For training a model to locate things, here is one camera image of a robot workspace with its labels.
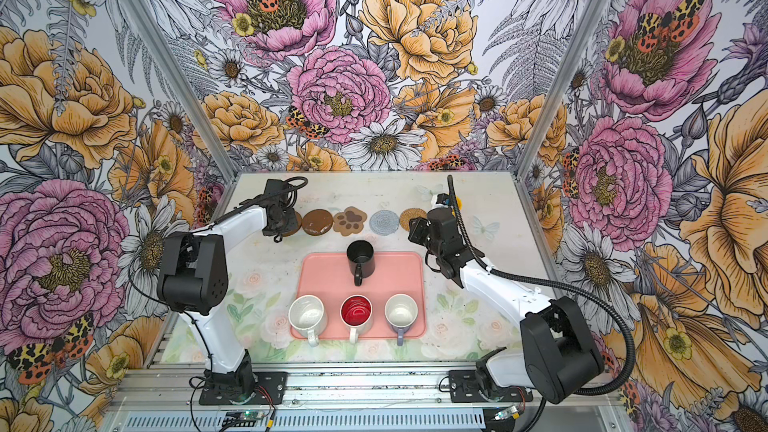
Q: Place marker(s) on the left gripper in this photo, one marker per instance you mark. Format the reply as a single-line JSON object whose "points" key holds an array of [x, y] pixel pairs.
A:
{"points": [[291, 224]]}

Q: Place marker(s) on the brown paw shaped coaster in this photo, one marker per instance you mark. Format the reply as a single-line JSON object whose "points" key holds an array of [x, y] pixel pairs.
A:
{"points": [[350, 221]]}

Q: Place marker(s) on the pink silicone tray mat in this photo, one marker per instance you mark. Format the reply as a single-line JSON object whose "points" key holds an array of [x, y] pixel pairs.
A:
{"points": [[328, 277]]}

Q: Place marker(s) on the red inside mug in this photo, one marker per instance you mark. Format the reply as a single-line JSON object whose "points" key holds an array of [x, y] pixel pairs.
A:
{"points": [[356, 313]]}

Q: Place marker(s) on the circuit board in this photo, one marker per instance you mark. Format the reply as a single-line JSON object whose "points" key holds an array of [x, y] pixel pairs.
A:
{"points": [[246, 419], [510, 413]]}

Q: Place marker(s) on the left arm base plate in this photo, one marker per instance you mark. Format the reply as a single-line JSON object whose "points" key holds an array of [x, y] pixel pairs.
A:
{"points": [[260, 388]]}

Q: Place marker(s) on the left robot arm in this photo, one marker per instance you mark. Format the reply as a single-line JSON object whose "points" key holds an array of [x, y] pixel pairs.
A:
{"points": [[193, 281]]}

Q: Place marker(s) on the woven rattan round coaster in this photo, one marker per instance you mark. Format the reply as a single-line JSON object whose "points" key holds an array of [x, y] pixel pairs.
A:
{"points": [[411, 213]]}

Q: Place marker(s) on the white lavender mug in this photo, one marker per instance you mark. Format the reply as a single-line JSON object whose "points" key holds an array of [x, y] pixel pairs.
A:
{"points": [[401, 312]]}

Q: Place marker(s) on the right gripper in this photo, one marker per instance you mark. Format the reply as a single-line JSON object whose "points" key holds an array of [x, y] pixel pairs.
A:
{"points": [[415, 232]]}

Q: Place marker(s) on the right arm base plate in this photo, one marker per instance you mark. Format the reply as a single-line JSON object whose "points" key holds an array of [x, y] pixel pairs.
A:
{"points": [[463, 387]]}

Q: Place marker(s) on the right circuit board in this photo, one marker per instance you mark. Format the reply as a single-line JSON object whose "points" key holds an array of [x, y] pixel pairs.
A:
{"points": [[510, 413]]}

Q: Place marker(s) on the dark brown round coaster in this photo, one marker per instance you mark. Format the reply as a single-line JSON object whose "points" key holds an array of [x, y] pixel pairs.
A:
{"points": [[317, 222]]}

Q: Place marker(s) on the aluminium front rail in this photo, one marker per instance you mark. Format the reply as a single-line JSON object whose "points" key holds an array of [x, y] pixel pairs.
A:
{"points": [[319, 386]]}

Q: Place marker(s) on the left circuit board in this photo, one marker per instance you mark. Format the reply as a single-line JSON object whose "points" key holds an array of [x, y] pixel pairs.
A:
{"points": [[246, 419]]}

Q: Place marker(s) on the black mug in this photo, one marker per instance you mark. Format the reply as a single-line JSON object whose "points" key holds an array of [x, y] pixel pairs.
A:
{"points": [[361, 258]]}

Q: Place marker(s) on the grey round felt coaster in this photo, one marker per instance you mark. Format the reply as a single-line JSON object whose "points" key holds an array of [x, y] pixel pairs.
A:
{"points": [[384, 222]]}

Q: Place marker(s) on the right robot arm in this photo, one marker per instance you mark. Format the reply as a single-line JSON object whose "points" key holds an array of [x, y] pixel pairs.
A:
{"points": [[558, 356]]}

